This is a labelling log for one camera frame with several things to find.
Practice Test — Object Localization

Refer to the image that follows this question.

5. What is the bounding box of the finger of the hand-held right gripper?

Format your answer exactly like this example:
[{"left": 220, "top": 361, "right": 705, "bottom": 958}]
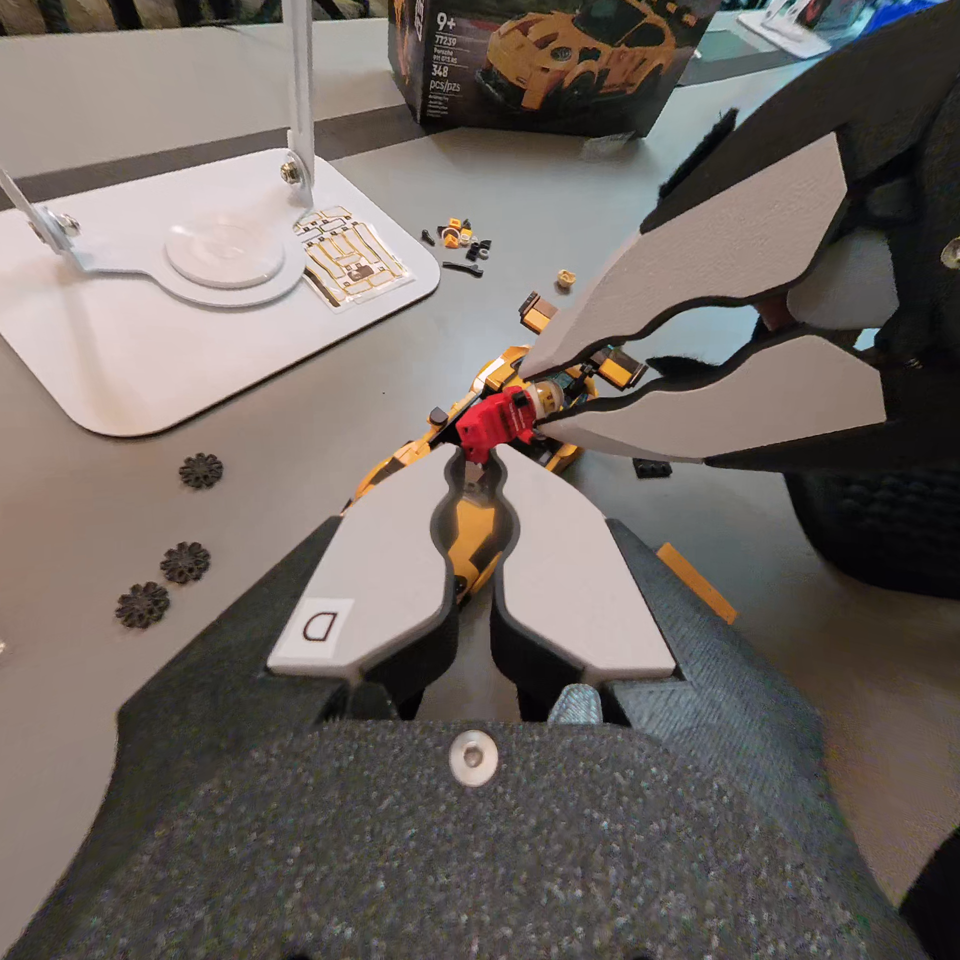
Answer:
[
  {"left": 536, "top": 333, "right": 888, "bottom": 464},
  {"left": 517, "top": 133, "right": 849, "bottom": 381}
]

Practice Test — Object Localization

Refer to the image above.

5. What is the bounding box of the yellow lego car roof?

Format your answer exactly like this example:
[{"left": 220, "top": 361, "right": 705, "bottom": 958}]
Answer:
[{"left": 656, "top": 543, "right": 740, "bottom": 625}]

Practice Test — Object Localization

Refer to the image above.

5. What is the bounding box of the yellow lego car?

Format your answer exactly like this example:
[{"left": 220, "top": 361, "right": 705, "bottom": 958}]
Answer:
[{"left": 343, "top": 288, "right": 648, "bottom": 601}]

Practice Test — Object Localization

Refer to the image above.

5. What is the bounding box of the lego sticker sheet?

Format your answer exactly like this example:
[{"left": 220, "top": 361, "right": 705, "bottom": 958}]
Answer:
[{"left": 292, "top": 206, "right": 416, "bottom": 312}]

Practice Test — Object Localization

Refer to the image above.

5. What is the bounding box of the lego set box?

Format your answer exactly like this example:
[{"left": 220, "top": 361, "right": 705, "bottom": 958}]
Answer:
[{"left": 387, "top": 0, "right": 717, "bottom": 138}]

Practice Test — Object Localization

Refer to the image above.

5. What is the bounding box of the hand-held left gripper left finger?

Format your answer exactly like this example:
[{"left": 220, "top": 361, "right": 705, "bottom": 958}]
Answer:
[{"left": 266, "top": 442, "right": 460, "bottom": 684}]

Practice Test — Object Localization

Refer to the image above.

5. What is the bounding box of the pile of small lego parts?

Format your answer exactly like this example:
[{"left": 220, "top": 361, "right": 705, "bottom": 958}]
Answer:
[{"left": 422, "top": 216, "right": 492, "bottom": 260}]

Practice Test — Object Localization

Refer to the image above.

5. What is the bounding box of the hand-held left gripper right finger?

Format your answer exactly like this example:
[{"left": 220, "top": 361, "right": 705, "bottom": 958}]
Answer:
[{"left": 491, "top": 446, "right": 678, "bottom": 685}]

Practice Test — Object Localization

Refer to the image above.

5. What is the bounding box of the black padded wrist rest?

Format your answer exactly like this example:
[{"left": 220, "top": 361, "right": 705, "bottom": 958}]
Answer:
[{"left": 783, "top": 465, "right": 960, "bottom": 601}]

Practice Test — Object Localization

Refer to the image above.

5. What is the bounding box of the red lego minifigure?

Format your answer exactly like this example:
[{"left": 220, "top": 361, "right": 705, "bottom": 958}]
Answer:
[{"left": 456, "top": 378, "right": 564, "bottom": 462}]

